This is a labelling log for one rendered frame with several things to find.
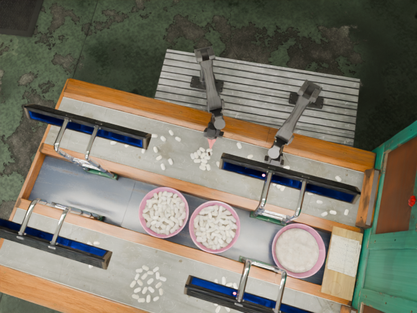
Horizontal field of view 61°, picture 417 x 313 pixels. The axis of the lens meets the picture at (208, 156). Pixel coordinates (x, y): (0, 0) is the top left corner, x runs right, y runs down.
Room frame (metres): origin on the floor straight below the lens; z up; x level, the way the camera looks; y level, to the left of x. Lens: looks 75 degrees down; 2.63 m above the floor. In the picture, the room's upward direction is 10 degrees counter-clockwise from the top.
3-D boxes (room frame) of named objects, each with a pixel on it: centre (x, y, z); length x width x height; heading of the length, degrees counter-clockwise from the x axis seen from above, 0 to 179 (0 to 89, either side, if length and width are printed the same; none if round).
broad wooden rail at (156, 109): (0.70, -0.05, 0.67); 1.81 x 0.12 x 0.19; 65
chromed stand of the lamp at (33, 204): (0.25, 0.75, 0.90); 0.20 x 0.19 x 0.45; 65
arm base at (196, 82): (0.98, -0.07, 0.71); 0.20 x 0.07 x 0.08; 69
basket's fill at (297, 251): (-0.06, -0.37, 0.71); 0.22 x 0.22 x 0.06
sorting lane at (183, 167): (0.51, 0.04, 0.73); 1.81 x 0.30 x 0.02; 65
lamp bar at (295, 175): (0.27, -0.33, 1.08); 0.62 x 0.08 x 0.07; 65
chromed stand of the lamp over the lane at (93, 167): (0.61, 0.58, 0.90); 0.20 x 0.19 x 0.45; 65
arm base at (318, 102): (0.77, -0.63, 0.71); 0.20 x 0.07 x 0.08; 69
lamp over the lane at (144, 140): (0.68, 0.54, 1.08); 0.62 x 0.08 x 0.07; 65
